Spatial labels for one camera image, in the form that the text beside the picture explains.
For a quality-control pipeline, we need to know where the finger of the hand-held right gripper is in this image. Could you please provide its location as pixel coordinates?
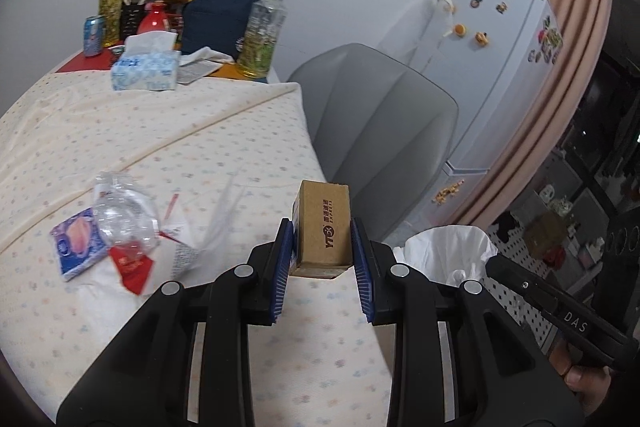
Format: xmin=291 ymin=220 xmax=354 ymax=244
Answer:
xmin=484 ymin=254 xmax=558 ymax=315

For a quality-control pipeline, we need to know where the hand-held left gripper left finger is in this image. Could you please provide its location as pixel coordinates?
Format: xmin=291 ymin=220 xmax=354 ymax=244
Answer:
xmin=56 ymin=218 xmax=293 ymax=427

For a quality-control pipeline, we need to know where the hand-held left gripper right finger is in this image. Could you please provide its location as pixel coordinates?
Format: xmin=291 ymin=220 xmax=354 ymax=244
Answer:
xmin=350 ymin=217 xmax=586 ymax=427

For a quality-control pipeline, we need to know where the small brown cardboard box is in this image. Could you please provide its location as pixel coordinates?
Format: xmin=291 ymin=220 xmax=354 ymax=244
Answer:
xmin=290 ymin=179 xmax=352 ymax=280

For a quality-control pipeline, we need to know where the bin with white bag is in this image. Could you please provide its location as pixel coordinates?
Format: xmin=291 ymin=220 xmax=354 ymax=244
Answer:
xmin=392 ymin=229 xmax=498 ymax=295

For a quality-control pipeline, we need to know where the white printed plastic wrapper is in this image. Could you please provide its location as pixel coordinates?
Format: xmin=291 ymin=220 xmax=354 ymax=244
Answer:
xmin=82 ymin=177 xmax=246 ymax=303

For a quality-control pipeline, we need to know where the red wrapper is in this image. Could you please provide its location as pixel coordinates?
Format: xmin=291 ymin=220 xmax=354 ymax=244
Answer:
xmin=107 ymin=244 xmax=153 ymax=295

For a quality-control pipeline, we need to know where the crushed clear plastic bottle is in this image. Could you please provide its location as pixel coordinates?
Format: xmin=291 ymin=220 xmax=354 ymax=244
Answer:
xmin=92 ymin=172 xmax=163 ymax=265

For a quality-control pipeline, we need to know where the blue tissue packet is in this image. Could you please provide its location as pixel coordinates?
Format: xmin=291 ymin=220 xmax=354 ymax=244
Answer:
xmin=49 ymin=208 xmax=108 ymax=283

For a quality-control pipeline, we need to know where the person's right hand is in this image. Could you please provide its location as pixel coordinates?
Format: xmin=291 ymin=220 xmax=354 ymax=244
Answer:
xmin=550 ymin=339 xmax=613 ymax=408

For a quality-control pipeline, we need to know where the white pegboard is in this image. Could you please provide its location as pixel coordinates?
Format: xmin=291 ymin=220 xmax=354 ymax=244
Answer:
xmin=480 ymin=227 xmax=621 ymax=358

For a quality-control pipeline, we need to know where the dark storage shelf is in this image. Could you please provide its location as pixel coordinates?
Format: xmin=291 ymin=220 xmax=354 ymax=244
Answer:
xmin=520 ymin=47 xmax=640 ymax=273

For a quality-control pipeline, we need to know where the grey chair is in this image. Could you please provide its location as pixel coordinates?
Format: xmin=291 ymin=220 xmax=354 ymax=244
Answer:
xmin=286 ymin=43 xmax=460 ymax=248

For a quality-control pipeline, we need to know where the dotted cream tablecloth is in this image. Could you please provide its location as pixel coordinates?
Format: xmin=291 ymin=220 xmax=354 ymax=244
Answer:
xmin=0 ymin=67 xmax=396 ymax=427

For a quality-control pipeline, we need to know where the white refrigerator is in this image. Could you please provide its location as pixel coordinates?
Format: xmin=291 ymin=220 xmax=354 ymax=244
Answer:
xmin=380 ymin=0 xmax=563 ymax=228

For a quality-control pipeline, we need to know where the orange table mat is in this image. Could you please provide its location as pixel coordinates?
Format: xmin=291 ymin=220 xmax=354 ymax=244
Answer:
xmin=207 ymin=62 xmax=268 ymax=82

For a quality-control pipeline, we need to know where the printed booklet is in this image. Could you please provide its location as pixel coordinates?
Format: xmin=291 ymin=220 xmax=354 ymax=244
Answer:
xmin=177 ymin=62 xmax=221 ymax=85

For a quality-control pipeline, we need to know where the white cloth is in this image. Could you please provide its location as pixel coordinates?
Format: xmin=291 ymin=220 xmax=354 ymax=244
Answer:
xmin=177 ymin=47 xmax=236 ymax=68

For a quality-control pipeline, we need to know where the clear plastic tea bottle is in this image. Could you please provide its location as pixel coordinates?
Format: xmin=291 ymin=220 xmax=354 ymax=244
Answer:
xmin=236 ymin=0 xmax=290 ymax=80

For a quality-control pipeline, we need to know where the blue tissue box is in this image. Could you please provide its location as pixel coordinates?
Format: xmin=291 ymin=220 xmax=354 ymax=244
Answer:
xmin=110 ymin=32 xmax=182 ymax=92

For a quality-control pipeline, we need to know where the white hanging bag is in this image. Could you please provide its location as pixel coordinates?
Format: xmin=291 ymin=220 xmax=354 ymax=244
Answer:
xmin=377 ymin=0 xmax=458 ymax=72

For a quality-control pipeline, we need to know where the navy lunch bag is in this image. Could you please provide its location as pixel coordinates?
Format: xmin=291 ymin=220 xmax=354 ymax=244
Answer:
xmin=180 ymin=0 xmax=261 ymax=58

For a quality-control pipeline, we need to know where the pink curtain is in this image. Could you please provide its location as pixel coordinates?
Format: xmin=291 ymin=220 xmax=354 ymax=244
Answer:
xmin=452 ymin=0 xmax=616 ymax=228

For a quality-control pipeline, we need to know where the red bottle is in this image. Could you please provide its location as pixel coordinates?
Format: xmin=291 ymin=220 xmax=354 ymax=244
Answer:
xmin=136 ymin=0 xmax=173 ymax=35

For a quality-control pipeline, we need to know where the red table mat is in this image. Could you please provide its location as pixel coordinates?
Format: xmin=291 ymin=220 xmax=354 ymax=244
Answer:
xmin=55 ymin=49 xmax=116 ymax=72

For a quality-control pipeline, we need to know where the black chopstick holder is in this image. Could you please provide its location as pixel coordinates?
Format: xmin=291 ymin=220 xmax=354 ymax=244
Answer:
xmin=120 ymin=0 xmax=151 ymax=42

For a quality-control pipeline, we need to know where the blue soda can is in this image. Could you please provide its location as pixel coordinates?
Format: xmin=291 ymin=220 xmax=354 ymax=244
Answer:
xmin=82 ymin=15 xmax=107 ymax=58

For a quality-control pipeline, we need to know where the yellow-green drink bottle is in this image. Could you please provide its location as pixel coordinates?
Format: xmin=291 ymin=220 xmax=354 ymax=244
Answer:
xmin=98 ymin=0 xmax=123 ymax=48

